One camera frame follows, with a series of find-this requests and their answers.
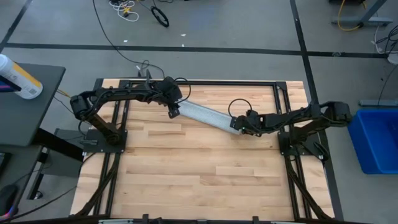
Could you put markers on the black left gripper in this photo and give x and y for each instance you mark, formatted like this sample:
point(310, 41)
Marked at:
point(170, 90)

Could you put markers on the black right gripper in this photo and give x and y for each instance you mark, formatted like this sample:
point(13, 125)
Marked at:
point(252, 123)

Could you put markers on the grey microfiber towel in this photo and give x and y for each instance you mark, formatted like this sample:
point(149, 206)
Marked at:
point(205, 115)

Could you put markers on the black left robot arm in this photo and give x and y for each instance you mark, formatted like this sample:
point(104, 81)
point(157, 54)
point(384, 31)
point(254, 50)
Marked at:
point(124, 93)

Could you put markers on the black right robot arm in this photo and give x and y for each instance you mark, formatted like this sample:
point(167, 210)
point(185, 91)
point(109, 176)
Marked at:
point(298, 116)

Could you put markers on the blue plastic bin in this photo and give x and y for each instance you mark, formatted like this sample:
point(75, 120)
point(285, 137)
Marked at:
point(376, 143)

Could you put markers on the grey metal desk foot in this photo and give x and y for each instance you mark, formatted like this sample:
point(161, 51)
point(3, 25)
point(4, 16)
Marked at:
point(377, 103)
point(362, 21)

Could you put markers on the black side table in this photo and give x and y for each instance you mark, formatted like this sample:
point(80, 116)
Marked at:
point(25, 112)

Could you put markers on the white cylindrical wipes canister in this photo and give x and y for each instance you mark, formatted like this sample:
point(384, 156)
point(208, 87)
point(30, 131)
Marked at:
point(18, 77)

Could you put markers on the dark grey desk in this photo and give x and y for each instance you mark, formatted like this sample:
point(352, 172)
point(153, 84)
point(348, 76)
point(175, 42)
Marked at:
point(18, 161)

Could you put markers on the black computer mouse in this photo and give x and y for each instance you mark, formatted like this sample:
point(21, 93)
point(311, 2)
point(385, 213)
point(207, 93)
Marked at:
point(7, 199)

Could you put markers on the black aluminium table frame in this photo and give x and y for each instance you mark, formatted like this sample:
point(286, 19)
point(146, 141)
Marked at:
point(202, 83)

